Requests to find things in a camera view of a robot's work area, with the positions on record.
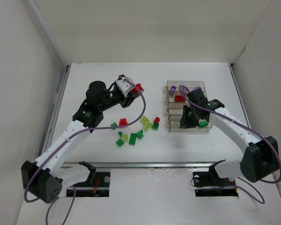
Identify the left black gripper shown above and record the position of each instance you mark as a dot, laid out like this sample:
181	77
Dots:
127	100

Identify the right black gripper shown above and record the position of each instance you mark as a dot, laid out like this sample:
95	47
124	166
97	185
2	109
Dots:
188	116

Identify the green lego brick carried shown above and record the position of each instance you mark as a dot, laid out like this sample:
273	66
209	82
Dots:
203	124

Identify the small purple lego brick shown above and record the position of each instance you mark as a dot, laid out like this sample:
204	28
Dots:
172	90

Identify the red rounded lego brick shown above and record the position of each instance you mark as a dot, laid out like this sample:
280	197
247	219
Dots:
138	89

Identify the red rectangular lego brick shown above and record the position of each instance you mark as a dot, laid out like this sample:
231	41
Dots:
179	99

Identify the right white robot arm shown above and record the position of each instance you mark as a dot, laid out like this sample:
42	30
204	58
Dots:
260	154

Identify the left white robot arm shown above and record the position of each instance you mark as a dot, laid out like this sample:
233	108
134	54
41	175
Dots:
44	177

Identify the clear container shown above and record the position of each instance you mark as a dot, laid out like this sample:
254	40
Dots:
173	123
189	84
171	98
176	108

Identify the purple heart lego piece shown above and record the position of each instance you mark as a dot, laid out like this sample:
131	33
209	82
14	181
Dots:
197	88

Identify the green lego brick left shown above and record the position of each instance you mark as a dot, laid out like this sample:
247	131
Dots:
114	125

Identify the red irregular lego piece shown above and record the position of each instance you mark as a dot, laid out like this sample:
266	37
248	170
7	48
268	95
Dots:
123	122

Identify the green lego brick right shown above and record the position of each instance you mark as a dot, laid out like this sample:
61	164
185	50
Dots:
155	126

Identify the lime lego brick lower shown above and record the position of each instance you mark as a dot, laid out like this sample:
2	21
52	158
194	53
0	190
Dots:
148	125

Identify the small lime lego brick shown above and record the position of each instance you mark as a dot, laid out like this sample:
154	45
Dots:
125	138

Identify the lime lego brick upper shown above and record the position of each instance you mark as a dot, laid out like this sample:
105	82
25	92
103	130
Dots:
144	119

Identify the green lego brick bottom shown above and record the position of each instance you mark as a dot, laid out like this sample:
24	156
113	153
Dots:
120	143

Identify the long green lego brick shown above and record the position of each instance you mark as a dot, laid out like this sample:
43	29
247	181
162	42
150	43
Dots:
132	139

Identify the green lego piece studded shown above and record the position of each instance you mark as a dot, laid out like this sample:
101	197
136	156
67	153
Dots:
140	134

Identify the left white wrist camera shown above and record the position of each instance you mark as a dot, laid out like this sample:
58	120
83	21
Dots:
124	84

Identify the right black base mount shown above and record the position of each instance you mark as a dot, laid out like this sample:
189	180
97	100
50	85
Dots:
207	183

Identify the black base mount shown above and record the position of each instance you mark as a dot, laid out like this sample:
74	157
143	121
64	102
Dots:
97	183
207	183

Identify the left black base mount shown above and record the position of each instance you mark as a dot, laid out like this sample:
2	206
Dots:
97	183

